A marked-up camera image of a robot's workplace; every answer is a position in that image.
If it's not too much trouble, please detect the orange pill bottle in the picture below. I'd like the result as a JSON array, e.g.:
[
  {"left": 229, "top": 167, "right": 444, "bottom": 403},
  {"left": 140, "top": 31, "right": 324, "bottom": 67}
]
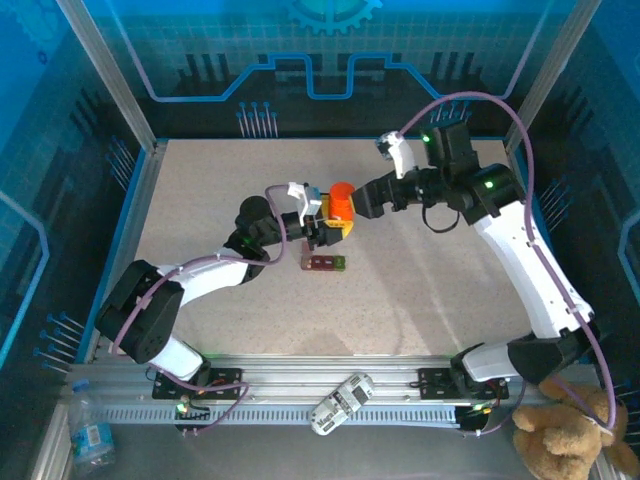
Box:
[{"left": 328, "top": 197, "right": 357, "bottom": 224}]

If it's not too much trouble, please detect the small red green block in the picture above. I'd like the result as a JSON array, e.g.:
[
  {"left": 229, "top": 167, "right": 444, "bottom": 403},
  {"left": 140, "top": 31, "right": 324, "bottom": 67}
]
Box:
[{"left": 299, "top": 242, "right": 348, "bottom": 274}]

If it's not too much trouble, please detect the black controller board with LED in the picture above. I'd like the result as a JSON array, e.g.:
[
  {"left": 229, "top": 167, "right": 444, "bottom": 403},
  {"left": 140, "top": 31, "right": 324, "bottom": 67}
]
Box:
[
  {"left": 173, "top": 397, "right": 212, "bottom": 435},
  {"left": 457, "top": 403, "right": 494, "bottom": 435}
]

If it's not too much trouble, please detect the clear plastic water bottle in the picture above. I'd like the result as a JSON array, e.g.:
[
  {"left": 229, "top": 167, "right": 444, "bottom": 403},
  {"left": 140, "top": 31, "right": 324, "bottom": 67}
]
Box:
[{"left": 67, "top": 378, "right": 117, "bottom": 476}]

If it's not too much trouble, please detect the brown teddy bear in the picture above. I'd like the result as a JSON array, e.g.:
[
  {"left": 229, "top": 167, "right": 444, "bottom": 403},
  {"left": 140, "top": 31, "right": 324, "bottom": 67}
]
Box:
[{"left": 512, "top": 374, "right": 640, "bottom": 480}]

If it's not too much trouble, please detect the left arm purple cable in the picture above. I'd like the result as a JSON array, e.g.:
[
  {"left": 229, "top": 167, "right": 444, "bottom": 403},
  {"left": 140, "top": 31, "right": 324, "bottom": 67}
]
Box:
[{"left": 110, "top": 184, "right": 296, "bottom": 439}]

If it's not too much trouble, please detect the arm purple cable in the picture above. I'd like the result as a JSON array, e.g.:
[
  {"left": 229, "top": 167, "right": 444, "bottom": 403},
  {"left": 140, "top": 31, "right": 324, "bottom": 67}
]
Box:
[
  {"left": 110, "top": 184, "right": 296, "bottom": 439},
  {"left": 398, "top": 90, "right": 619, "bottom": 440}
]

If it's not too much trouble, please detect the aluminium side rail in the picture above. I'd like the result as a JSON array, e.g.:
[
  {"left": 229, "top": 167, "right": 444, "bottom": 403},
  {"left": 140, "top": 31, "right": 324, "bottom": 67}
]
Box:
[{"left": 92, "top": 141, "right": 170, "bottom": 362}]

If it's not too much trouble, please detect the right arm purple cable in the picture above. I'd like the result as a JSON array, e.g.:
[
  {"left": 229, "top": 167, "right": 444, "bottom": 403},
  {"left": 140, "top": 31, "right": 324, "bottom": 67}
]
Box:
[{"left": 398, "top": 90, "right": 619, "bottom": 440}]

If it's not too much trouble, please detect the blue table border frame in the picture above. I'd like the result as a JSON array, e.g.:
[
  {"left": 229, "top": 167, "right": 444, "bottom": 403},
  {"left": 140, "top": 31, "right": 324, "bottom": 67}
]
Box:
[{"left": 74, "top": 134, "right": 590, "bottom": 365}]

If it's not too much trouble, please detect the long aluminium frame rail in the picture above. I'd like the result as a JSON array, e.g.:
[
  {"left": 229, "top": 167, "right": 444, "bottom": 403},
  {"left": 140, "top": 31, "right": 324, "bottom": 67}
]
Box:
[{"left": 64, "top": 353, "right": 601, "bottom": 404}]

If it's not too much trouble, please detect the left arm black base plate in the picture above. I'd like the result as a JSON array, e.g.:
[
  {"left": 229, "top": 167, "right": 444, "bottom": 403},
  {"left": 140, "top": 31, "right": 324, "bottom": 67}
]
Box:
[{"left": 152, "top": 367, "right": 245, "bottom": 401}]

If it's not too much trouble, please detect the aluminium frame post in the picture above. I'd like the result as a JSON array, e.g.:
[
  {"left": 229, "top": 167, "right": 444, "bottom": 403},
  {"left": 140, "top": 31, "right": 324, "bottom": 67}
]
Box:
[
  {"left": 54, "top": 0, "right": 169, "bottom": 156},
  {"left": 27, "top": 402, "right": 74, "bottom": 480},
  {"left": 592, "top": 447, "right": 626, "bottom": 480},
  {"left": 504, "top": 0, "right": 601, "bottom": 154}
]

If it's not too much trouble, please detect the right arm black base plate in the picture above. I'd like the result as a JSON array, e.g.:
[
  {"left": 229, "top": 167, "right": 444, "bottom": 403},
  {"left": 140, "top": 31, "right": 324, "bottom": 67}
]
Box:
[{"left": 417, "top": 367, "right": 510, "bottom": 400}]

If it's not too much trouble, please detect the grey slotted cable duct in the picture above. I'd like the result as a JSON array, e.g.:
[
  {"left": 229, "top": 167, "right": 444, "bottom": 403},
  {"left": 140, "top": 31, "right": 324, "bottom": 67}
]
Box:
[{"left": 102, "top": 403, "right": 464, "bottom": 426}]

